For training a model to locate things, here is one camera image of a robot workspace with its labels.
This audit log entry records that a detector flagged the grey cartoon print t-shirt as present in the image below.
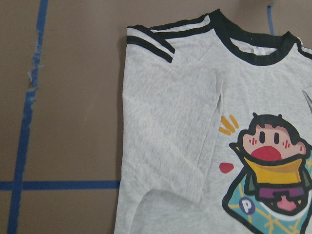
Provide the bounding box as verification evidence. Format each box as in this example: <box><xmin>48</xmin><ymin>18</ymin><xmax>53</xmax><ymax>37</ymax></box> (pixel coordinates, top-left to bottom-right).
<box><xmin>115</xmin><ymin>10</ymin><xmax>312</xmax><ymax>234</ymax></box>

